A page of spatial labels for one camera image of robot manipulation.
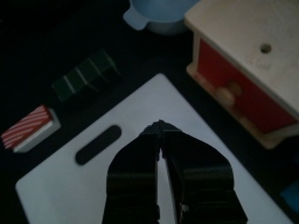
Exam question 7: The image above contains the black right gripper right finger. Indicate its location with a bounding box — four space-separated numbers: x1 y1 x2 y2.
158 120 249 224

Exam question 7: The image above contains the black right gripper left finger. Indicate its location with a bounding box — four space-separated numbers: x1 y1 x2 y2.
102 122 163 224

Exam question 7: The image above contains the white plastic cutting board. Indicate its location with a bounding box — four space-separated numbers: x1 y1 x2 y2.
15 73 295 224

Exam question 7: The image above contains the blue toy piece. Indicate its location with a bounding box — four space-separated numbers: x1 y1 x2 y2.
279 181 299 214

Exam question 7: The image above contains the red white striped toy block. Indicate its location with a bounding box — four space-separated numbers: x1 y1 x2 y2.
0 104 62 154

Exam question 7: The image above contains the dark green striped toy block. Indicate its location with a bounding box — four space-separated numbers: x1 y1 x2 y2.
51 48 122 103

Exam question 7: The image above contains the wooden box with red drawer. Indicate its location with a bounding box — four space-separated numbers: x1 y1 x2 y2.
183 0 299 151

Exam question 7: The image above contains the light blue plastic cup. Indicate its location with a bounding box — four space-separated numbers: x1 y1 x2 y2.
123 0 202 36

